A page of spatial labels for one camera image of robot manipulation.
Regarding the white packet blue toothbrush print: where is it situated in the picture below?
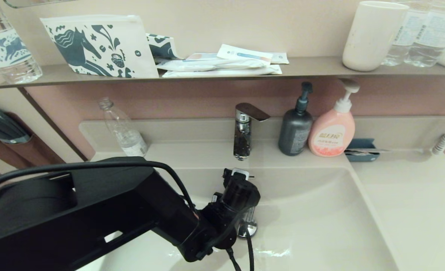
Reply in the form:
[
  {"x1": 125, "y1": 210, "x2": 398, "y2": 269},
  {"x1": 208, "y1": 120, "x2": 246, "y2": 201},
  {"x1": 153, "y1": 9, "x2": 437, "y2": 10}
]
[{"x1": 217, "y1": 44, "x2": 274, "y2": 63}]

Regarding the clear plastic bottle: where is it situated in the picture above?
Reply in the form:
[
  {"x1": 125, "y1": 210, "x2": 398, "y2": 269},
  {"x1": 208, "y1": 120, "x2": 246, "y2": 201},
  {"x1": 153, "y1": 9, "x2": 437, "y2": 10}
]
[{"x1": 98, "y1": 97, "x2": 149, "y2": 158}]

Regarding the pink pump soap bottle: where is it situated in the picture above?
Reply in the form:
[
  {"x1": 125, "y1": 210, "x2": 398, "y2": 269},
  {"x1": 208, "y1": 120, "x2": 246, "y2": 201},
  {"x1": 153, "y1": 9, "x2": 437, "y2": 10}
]
[{"x1": 308, "y1": 78, "x2": 361, "y2": 158}]

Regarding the white packet orange stripe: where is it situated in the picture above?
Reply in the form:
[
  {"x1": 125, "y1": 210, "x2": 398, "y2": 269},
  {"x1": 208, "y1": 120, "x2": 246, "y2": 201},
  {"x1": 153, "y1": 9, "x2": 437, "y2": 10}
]
[{"x1": 187, "y1": 53, "x2": 223, "y2": 62}]

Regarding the dark grey slipper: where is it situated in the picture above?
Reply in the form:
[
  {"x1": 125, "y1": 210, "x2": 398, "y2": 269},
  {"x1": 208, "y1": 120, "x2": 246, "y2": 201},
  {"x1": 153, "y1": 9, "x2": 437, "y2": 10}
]
[{"x1": 0, "y1": 107, "x2": 31, "y2": 145}]

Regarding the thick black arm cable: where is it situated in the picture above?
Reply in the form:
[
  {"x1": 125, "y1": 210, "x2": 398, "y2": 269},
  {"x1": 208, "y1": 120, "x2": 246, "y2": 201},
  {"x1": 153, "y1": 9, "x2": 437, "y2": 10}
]
[{"x1": 0, "y1": 161, "x2": 197, "y2": 211}]

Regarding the white sink basin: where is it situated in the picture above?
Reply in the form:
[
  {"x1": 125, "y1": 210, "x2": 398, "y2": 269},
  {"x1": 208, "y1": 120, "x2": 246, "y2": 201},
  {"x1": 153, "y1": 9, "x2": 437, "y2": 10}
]
[{"x1": 106, "y1": 166, "x2": 400, "y2": 271}]

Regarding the chrome faucet lever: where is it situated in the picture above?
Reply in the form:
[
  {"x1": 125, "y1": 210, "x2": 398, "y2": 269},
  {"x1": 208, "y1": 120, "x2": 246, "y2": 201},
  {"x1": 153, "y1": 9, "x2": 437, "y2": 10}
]
[{"x1": 236, "y1": 102, "x2": 271, "y2": 122}]

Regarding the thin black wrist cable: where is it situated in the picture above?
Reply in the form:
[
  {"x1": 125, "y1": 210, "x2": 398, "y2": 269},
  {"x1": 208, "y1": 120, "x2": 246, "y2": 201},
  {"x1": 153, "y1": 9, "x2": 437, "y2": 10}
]
[{"x1": 226, "y1": 226, "x2": 255, "y2": 271}]

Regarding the taupe wall shelf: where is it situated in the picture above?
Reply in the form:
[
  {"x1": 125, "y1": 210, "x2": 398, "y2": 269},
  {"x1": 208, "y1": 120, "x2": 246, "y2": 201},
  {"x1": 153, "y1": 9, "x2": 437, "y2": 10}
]
[{"x1": 0, "y1": 56, "x2": 445, "y2": 89}]

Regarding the blue soap tray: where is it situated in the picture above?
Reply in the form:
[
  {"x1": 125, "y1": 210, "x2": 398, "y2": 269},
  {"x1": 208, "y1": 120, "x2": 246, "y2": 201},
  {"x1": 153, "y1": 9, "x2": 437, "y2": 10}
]
[{"x1": 344, "y1": 139, "x2": 380, "y2": 162}]

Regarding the thin silver packet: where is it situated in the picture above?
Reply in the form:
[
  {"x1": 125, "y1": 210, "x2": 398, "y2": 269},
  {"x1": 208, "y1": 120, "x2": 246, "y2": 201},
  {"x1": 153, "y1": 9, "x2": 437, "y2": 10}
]
[{"x1": 345, "y1": 148, "x2": 391, "y2": 155}]

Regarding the chrome drain stopper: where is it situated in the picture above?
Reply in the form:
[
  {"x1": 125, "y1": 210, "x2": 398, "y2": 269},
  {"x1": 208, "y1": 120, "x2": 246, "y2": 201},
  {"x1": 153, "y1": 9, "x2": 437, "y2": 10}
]
[{"x1": 238, "y1": 220, "x2": 258, "y2": 239}]

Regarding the chrome faucet body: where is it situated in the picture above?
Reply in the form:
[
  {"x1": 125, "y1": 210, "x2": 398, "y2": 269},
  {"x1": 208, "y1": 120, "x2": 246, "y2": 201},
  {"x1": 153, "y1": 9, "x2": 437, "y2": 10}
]
[{"x1": 233, "y1": 112, "x2": 252, "y2": 161}]

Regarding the blue deer label water bottle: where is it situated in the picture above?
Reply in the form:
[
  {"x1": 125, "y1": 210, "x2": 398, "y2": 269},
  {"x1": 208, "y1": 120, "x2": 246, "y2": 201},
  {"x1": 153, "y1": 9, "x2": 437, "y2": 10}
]
[{"x1": 0, "y1": 0, "x2": 43, "y2": 84}]

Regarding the clear water bottle white label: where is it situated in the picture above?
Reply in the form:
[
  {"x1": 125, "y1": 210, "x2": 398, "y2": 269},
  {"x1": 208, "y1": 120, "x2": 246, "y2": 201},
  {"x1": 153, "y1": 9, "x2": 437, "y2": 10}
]
[
  {"x1": 381, "y1": 0, "x2": 421, "y2": 67},
  {"x1": 404, "y1": 0, "x2": 445, "y2": 68}
]

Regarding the brown leather wall pocket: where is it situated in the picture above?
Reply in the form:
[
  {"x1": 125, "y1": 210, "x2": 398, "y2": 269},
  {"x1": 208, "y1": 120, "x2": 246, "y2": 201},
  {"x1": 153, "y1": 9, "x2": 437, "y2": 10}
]
[
  {"x1": 0, "y1": 141, "x2": 33, "y2": 170},
  {"x1": 0, "y1": 112, "x2": 67, "y2": 166}
]

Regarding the dark brown wall trim strip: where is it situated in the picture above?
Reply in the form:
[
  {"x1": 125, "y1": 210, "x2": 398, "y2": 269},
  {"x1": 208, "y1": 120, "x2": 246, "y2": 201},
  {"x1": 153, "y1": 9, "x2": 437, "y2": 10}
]
[{"x1": 17, "y1": 87, "x2": 89, "y2": 162}]

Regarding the white plastic cup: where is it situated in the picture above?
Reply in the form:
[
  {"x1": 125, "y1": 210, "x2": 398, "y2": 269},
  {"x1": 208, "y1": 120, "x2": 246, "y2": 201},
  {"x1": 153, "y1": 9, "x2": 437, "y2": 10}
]
[{"x1": 342, "y1": 1, "x2": 410, "y2": 72}]

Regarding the white pouch blue horse print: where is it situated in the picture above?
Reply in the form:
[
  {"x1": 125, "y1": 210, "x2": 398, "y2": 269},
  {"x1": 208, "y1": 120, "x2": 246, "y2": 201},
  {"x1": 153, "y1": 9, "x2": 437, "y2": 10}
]
[{"x1": 40, "y1": 15, "x2": 159, "y2": 79}]

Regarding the dark grey pump bottle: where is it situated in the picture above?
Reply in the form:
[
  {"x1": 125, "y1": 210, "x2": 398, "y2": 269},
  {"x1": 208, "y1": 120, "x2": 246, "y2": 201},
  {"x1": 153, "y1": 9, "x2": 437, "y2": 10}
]
[{"x1": 278, "y1": 82, "x2": 314, "y2": 157}]

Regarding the folded white blue print pouch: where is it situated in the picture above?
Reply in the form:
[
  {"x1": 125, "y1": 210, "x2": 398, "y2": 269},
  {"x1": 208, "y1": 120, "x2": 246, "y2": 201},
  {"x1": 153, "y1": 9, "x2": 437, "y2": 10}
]
[{"x1": 146, "y1": 33, "x2": 183, "y2": 63}]

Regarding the white crinkled plastic packet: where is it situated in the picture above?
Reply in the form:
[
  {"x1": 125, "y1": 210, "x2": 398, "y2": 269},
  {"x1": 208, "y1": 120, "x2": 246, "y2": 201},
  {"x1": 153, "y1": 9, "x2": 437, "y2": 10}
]
[{"x1": 156, "y1": 58, "x2": 272, "y2": 72}]

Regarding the flat white plastic packet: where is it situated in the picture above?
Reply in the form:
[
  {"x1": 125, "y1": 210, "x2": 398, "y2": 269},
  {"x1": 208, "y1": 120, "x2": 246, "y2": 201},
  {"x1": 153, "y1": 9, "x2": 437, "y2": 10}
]
[{"x1": 162, "y1": 65, "x2": 283, "y2": 78}]

